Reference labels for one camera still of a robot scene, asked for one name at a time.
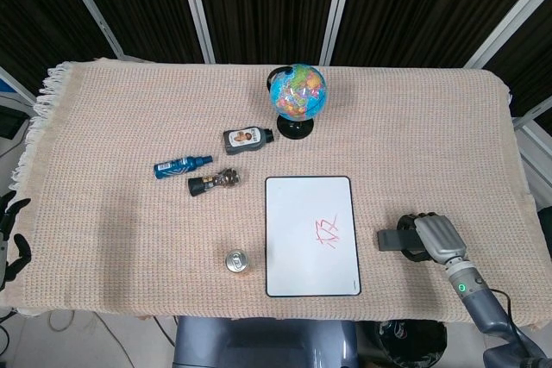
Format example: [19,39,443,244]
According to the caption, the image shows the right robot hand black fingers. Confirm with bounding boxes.
[395,211,469,265]

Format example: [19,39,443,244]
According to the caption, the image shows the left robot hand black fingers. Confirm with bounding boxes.
[0,190,33,292]

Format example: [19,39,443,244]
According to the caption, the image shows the black whiteboard eraser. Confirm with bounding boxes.
[377,228,423,253]

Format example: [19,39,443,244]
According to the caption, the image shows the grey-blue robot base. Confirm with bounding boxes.
[173,315,359,368]

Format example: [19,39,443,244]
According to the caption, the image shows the small whiteboard with red scribble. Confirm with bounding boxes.
[264,175,362,298]

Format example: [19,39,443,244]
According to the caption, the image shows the black trash bin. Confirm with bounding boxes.
[378,319,449,368]

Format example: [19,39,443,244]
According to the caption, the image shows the beige woven tablecloth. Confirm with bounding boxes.
[0,57,541,331]

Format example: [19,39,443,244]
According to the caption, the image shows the grey side partition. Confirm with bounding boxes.
[511,100,552,204]

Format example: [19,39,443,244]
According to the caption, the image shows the blue spray bottle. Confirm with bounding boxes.
[154,154,214,179]

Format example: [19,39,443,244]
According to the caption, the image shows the dark corrugated partition panel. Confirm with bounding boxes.
[0,0,116,96]
[485,25,552,118]
[334,0,552,68]
[191,0,344,65]
[68,0,204,64]

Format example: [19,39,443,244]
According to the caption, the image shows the orange drink can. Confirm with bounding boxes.
[224,249,252,275]

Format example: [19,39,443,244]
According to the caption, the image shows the clear grinder bottle black cap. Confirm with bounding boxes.
[187,168,242,196]

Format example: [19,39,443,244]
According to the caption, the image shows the blue desk globe black stand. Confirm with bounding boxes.
[266,63,328,140]

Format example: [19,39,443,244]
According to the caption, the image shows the grey squeeze bottle portrait label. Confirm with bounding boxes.
[223,126,275,156]

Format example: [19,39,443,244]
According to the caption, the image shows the aluminium partition post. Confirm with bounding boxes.
[53,0,127,59]
[175,0,216,64]
[463,0,552,70]
[318,0,358,65]

